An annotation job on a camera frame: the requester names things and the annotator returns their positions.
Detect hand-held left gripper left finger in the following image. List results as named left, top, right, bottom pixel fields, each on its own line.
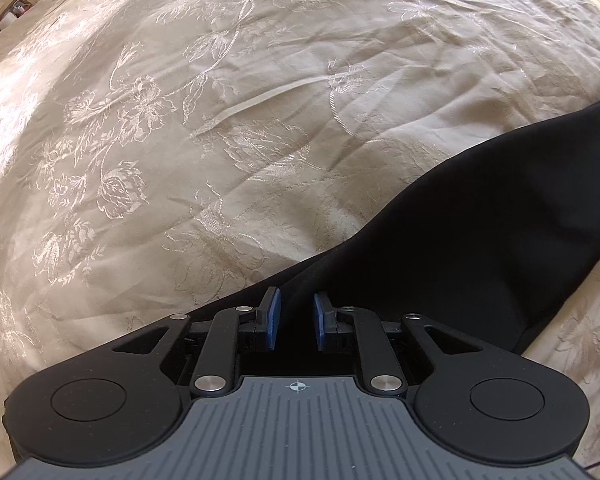
left=112, top=286, right=282, bottom=397

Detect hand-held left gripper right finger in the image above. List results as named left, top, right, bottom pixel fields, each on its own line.
left=312, top=290, right=484, bottom=398

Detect black pants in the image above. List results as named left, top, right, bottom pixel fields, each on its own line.
left=187, top=91, right=600, bottom=356

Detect beige embroidered bedspread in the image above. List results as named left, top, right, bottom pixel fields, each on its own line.
left=0, top=0, right=600, bottom=480

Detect bedside table clutter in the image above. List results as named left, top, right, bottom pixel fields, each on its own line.
left=0, top=0, right=33, bottom=51

